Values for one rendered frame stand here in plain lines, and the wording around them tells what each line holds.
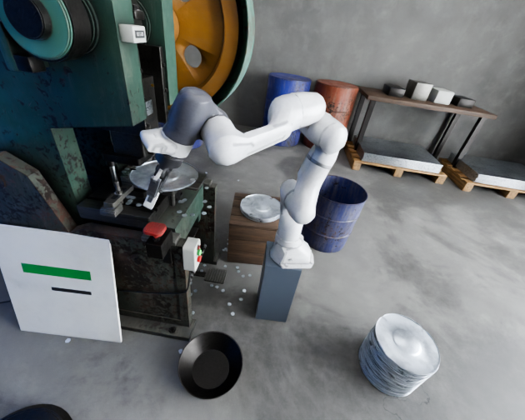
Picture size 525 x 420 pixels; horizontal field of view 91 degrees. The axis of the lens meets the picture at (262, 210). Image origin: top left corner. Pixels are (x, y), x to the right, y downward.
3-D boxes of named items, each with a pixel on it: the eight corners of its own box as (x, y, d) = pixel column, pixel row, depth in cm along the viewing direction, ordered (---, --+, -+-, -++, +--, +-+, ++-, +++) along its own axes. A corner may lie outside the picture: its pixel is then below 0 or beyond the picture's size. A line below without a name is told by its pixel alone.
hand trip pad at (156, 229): (169, 239, 97) (167, 223, 92) (162, 250, 92) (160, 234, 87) (152, 236, 97) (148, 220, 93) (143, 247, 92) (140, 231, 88)
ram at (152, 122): (170, 146, 116) (163, 72, 99) (155, 159, 104) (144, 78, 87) (132, 139, 116) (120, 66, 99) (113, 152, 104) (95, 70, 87)
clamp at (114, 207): (137, 195, 114) (133, 174, 108) (115, 217, 100) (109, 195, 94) (124, 192, 114) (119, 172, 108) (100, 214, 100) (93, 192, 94)
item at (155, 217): (189, 178, 142) (188, 169, 139) (151, 229, 105) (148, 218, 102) (136, 170, 143) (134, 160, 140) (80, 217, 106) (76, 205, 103)
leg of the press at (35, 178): (196, 321, 144) (190, 181, 92) (189, 342, 134) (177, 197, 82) (37, 292, 146) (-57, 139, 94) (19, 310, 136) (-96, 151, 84)
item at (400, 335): (398, 306, 139) (399, 305, 139) (451, 356, 120) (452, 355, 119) (362, 328, 126) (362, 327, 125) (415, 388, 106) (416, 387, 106)
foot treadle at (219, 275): (227, 275, 158) (227, 270, 155) (223, 288, 150) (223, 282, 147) (134, 259, 159) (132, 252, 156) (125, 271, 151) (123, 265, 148)
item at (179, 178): (184, 197, 104) (184, 195, 103) (115, 185, 105) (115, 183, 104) (206, 167, 127) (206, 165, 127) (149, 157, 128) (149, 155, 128)
